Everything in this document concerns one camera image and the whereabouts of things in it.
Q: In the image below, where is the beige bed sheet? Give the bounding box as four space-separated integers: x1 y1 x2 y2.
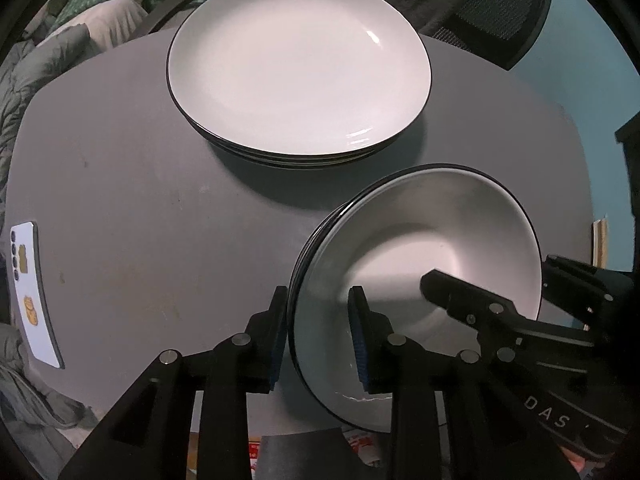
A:
75 0 151 53

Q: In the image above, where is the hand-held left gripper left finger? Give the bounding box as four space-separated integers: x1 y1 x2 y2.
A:
60 285 291 480

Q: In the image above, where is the white smartphone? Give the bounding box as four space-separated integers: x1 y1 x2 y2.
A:
10 220 66 368

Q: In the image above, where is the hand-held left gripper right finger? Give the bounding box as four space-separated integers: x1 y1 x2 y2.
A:
347 285 576 480

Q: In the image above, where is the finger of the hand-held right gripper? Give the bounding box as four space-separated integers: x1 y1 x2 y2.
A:
420 269 521 342
542 255 640 328

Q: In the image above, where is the white plate with black rim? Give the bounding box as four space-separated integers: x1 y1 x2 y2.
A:
185 115 401 166
167 0 433 156
210 145 381 172

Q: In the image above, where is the black mesh office chair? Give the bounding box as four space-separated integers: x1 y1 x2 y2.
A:
135 0 551 71

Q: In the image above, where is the grey quilted blanket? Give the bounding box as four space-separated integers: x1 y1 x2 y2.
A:
0 22 108 461

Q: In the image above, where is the wooden board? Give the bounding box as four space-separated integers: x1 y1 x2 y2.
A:
592 215 608 268

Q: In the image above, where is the red white printed packet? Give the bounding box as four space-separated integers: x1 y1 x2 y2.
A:
345 430 383 467

